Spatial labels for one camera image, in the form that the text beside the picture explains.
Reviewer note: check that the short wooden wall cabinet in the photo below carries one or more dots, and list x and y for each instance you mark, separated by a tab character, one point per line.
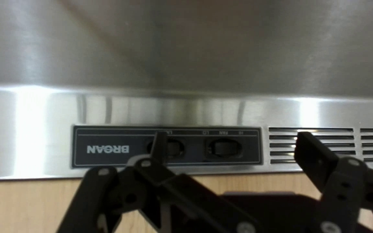
22	207

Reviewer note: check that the black hood light rocker switch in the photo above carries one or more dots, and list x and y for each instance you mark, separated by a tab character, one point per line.
175	149

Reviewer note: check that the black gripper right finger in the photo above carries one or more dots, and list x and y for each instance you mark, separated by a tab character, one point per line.
342	189

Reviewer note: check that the stainless steel range hood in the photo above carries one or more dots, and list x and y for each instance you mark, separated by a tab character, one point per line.
195	52

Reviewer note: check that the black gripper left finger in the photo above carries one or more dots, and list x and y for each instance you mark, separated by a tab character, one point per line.
152	177

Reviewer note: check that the black hood fan rocker switch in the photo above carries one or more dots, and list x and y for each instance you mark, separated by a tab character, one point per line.
224	147

